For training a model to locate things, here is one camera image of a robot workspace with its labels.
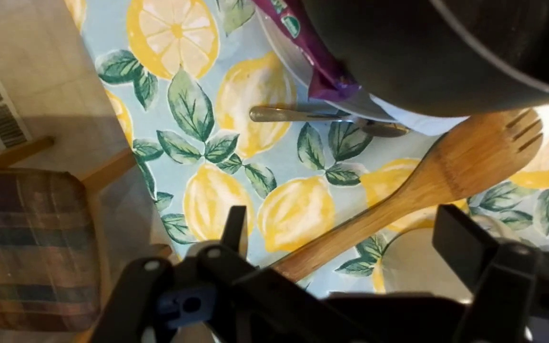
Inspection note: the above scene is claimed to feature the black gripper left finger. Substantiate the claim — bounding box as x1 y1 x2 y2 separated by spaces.
90 204 271 343

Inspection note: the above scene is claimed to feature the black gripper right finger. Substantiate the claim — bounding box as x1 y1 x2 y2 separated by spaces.
433 204 549 343

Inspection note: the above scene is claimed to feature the wooden chair plaid cushion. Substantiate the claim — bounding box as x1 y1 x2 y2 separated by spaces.
0 136 176 343

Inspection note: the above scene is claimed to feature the wooden spatula fork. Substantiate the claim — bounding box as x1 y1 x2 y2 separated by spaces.
273 105 547 284

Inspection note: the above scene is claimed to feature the white paper napkin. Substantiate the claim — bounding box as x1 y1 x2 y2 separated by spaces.
376 94 471 139

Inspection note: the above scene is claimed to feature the lemon print tablecloth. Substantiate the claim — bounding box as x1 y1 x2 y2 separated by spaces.
63 0 549 301

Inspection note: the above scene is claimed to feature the white plate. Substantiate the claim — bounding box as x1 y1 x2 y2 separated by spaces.
252 0 416 126

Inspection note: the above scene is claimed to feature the black cooking pot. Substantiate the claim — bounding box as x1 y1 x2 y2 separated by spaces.
300 0 549 120

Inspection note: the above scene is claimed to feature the metal spoon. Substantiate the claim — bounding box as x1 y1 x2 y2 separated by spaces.
248 103 412 139

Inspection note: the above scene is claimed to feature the purple snack packet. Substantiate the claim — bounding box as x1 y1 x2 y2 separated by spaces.
252 0 363 103

